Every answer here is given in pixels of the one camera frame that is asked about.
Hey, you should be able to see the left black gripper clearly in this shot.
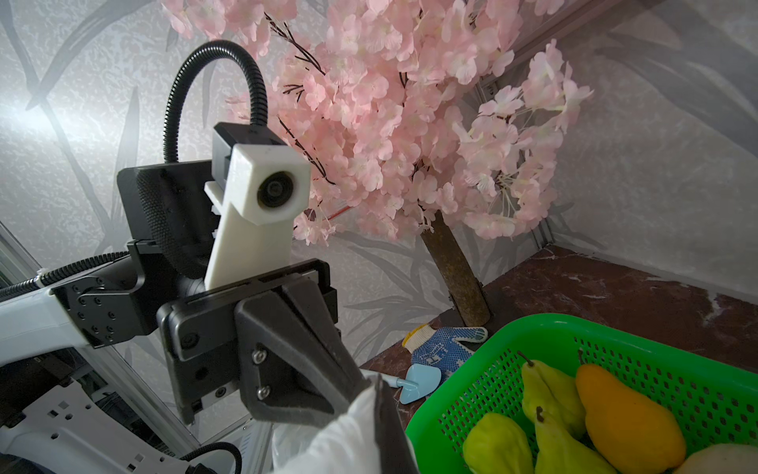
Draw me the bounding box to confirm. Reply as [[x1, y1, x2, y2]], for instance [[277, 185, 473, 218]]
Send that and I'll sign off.
[[157, 259, 369, 427]]

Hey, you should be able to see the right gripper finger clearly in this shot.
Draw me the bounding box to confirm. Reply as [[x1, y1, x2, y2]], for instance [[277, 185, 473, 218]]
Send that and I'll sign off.
[[373, 376, 418, 474]]

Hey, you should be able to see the white printed plastic bag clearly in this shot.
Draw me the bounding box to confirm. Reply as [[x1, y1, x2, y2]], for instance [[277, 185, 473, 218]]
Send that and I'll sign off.
[[272, 375, 383, 473]]

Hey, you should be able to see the orange pear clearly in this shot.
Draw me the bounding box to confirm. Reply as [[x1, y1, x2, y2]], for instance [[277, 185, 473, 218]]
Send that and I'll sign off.
[[576, 350, 687, 473]]

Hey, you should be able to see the green plastic basket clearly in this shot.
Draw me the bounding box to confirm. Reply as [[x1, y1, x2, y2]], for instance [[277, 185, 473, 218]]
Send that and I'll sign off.
[[407, 313, 757, 473]]

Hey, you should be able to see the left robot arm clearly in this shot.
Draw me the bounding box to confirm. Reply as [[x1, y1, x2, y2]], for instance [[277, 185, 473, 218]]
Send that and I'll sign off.
[[1, 41, 368, 473]]

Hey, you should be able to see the light blue toy trowel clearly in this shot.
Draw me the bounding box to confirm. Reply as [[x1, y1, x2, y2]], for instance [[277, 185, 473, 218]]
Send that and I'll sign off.
[[381, 363, 442, 405]]

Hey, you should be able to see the blue dotted work glove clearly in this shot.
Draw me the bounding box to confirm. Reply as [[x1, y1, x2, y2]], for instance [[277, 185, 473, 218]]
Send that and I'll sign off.
[[402, 324, 489, 381]]

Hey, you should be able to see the green pear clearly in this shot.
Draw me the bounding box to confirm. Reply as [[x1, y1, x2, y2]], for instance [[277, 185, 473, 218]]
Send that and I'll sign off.
[[517, 352, 586, 440]]

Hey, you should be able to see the pink cherry blossom tree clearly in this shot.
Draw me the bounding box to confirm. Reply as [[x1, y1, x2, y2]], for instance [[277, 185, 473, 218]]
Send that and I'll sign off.
[[162, 1, 592, 326]]

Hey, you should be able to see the beige pear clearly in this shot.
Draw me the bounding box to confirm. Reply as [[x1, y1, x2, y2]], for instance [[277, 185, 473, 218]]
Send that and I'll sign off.
[[674, 444, 758, 474]]

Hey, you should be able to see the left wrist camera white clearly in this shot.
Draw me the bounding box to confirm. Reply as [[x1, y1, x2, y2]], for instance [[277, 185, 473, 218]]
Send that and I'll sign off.
[[205, 122, 312, 290]]

